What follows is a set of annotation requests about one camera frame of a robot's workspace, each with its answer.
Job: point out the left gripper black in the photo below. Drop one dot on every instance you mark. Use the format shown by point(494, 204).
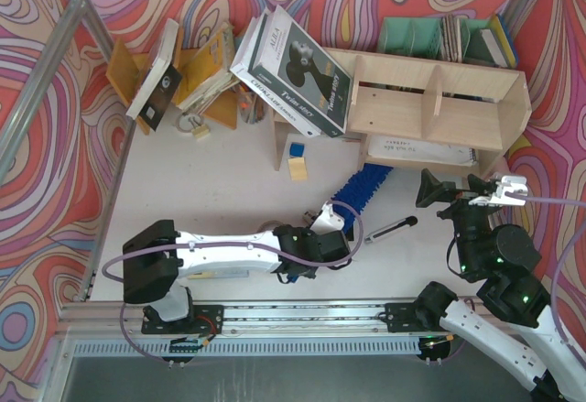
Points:
point(341, 241)

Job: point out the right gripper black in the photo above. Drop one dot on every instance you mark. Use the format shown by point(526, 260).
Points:
point(456, 200)

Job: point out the blue fluffy duster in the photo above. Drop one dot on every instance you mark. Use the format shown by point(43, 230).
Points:
point(358, 191)

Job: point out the beige masking tape roll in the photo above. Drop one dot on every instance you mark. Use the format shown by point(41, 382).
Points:
point(269, 225)

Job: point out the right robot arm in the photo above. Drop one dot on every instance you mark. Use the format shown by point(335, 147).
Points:
point(548, 362)

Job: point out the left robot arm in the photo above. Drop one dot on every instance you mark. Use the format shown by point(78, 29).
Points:
point(166, 256)

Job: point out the light wooden bookshelf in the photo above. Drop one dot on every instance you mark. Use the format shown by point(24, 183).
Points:
point(457, 104)

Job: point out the beige black stapler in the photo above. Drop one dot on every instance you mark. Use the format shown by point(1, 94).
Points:
point(309, 217)

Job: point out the spiral notebook white cover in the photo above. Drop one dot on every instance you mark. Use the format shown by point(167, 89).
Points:
point(389, 147)

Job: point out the blue eraser block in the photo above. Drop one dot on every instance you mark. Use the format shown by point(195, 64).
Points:
point(296, 150)

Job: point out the beige calculator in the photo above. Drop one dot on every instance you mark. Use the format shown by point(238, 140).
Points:
point(220, 274)

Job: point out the green desk organizer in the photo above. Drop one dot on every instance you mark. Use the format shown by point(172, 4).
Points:
point(420, 37)

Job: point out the blue covered notebook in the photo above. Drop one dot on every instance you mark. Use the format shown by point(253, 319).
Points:
point(499, 43)

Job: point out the pencil cup with pencils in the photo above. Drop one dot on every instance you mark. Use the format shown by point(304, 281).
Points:
point(250, 105)

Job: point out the Twins story book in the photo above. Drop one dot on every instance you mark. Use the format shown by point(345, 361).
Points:
point(292, 66)

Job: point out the white Chokladfabriken book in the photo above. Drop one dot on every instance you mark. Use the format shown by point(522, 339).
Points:
point(240, 69)

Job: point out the yellow worn book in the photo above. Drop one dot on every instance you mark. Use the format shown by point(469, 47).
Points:
point(206, 74)

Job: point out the black white paperback book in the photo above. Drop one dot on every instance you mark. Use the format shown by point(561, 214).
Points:
point(157, 80)

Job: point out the orange wooden book stand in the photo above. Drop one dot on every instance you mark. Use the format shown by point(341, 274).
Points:
point(122, 73)

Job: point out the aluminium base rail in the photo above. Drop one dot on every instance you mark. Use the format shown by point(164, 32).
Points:
point(251, 318)

